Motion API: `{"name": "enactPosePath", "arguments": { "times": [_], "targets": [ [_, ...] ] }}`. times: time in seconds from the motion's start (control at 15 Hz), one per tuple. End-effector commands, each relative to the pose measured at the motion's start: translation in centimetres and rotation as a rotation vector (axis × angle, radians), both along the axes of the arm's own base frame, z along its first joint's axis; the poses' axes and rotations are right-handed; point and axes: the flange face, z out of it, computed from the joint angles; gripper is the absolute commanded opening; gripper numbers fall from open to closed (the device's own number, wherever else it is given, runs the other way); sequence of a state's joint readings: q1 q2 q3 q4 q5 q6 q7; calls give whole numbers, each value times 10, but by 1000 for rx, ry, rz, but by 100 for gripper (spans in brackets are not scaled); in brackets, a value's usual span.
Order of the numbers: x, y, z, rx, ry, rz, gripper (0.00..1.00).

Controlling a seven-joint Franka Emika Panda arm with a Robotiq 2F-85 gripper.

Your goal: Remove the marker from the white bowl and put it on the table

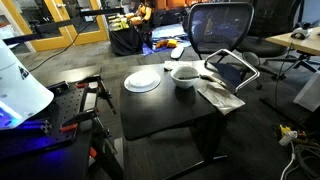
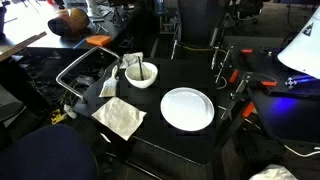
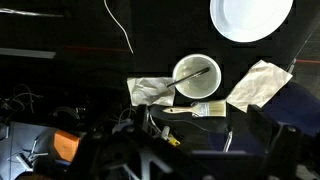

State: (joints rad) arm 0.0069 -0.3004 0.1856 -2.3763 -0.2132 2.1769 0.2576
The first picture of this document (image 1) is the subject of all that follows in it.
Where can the black mesh office chair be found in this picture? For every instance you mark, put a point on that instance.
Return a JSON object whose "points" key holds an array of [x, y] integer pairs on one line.
{"points": [[218, 26]]}

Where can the white bowl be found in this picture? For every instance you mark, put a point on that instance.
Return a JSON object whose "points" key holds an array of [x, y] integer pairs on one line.
{"points": [[184, 81]]}

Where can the beige cloth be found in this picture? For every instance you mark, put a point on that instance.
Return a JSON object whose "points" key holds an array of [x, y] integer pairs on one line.
{"points": [[220, 97]]}

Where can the light wooden desk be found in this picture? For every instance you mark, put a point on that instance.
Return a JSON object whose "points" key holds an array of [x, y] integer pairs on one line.
{"points": [[300, 41]]}

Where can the white panel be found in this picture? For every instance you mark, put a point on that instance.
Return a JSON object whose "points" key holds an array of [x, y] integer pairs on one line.
{"points": [[310, 93]]}

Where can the blue tarp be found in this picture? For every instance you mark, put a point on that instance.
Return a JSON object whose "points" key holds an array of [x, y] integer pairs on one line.
{"points": [[166, 31]]}

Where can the small white folded cloth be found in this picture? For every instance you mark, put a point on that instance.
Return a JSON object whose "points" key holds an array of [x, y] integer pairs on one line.
{"points": [[176, 64]]}

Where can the white power plug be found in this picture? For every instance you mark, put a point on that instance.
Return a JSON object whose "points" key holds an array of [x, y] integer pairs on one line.
{"points": [[287, 137]]}

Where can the black perforated mounting board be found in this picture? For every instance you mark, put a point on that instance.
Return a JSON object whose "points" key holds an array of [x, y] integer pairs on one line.
{"points": [[63, 110]]}

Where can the black boom bar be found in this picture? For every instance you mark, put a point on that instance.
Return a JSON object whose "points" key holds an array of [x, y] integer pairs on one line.
{"points": [[50, 27]]}

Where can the orange yellow floor object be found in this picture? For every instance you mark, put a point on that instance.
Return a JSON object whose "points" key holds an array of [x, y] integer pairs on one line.
{"points": [[167, 43]]}

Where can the dark blue chair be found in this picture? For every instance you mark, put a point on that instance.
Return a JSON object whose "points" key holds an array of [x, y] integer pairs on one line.
{"points": [[229, 74]]}

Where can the black dish rack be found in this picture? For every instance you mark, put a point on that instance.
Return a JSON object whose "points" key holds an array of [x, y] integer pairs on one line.
{"points": [[248, 68]]}

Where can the yellow door frame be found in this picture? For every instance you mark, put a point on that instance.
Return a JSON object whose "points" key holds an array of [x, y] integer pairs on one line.
{"points": [[63, 31]]}

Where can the yellow green objects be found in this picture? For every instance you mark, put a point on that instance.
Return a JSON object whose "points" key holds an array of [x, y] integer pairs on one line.
{"points": [[119, 23]]}

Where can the orange toy objects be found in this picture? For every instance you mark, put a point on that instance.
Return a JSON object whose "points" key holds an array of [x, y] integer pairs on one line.
{"points": [[138, 16]]}

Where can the yellow power plug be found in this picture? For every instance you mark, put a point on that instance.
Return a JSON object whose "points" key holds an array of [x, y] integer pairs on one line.
{"points": [[284, 130]]}

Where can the black draped table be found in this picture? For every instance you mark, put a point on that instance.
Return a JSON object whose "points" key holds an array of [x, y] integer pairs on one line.
{"points": [[126, 41]]}

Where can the paintbrush with pale bristles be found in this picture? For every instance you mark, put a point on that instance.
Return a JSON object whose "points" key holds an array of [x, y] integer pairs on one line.
{"points": [[213, 80]]}

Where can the grey device on desk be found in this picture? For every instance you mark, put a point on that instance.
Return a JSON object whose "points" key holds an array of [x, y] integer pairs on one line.
{"points": [[300, 33]]}

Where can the grey chair armrest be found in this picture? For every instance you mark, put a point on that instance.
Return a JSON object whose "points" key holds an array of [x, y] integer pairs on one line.
{"points": [[177, 52]]}

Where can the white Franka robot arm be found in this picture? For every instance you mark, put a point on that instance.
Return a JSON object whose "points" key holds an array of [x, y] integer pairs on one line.
{"points": [[20, 90]]}

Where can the white plate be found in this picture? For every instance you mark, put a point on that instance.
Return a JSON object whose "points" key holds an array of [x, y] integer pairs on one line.
{"points": [[142, 81]]}

